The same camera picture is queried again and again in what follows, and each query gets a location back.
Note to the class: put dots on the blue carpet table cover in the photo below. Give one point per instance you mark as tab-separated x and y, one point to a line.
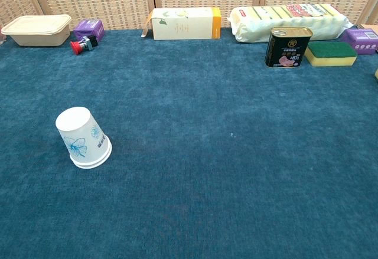
206	152

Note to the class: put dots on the cream and orange carton box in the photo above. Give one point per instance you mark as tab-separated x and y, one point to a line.
183	24

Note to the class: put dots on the packaged yellow sponges bag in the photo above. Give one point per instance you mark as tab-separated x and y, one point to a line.
260	26

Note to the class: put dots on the black luncheon meat can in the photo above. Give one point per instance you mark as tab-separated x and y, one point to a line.
288	49

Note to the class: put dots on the red emergency stop button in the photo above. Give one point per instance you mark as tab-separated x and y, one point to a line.
84	44

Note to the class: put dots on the purple tissue pack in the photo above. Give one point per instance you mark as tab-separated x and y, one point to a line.
361	40
90	29

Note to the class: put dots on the green and yellow sponge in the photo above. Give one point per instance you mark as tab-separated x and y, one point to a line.
330	54

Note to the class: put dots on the beige lidded food container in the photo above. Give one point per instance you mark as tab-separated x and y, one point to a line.
38	32

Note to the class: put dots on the brown cardboard piece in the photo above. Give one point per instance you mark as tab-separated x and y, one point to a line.
369	26

